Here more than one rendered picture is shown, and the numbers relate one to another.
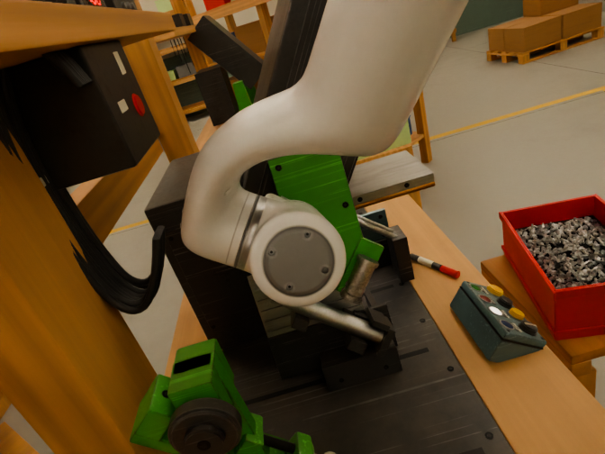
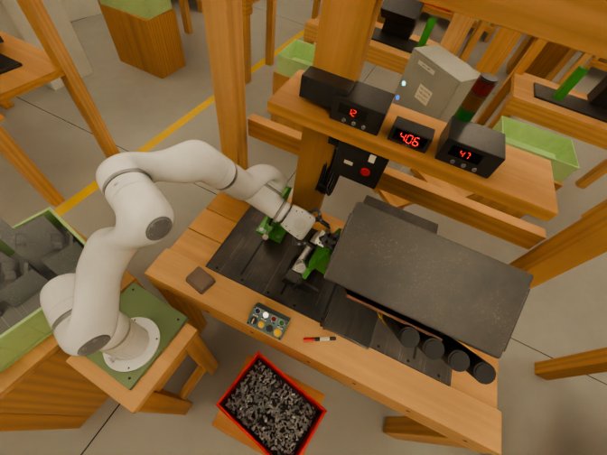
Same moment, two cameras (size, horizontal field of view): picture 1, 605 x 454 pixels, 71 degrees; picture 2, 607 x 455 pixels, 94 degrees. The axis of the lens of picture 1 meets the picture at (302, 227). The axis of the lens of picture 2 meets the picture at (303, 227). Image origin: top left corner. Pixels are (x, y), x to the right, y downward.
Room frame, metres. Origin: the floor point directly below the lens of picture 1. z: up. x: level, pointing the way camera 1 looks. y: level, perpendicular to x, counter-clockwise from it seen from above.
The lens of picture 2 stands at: (0.66, -0.58, 2.05)
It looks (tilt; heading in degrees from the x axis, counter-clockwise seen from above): 55 degrees down; 102
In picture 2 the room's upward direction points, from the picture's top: 13 degrees clockwise
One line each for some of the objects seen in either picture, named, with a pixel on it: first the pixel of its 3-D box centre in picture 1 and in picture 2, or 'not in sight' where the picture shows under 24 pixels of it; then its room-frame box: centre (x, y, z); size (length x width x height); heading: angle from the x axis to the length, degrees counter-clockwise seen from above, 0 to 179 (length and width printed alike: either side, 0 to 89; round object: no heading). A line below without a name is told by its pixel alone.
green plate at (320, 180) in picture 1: (317, 204); (330, 255); (0.67, -0.04, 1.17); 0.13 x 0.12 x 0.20; 179
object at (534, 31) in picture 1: (542, 22); not in sight; (6.01, -3.99, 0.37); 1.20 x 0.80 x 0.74; 95
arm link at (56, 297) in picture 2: not in sight; (85, 311); (0.09, -0.54, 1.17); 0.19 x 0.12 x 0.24; 155
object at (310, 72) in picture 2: not in sight; (326, 88); (0.46, 0.25, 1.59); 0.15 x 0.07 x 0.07; 179
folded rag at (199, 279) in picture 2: not in sight; (200, 280); (0.22, -0.24, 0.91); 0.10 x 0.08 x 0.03; 166
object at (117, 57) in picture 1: (88, 110); (362, 155); (0.64, 0.24, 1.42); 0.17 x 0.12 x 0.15; 179
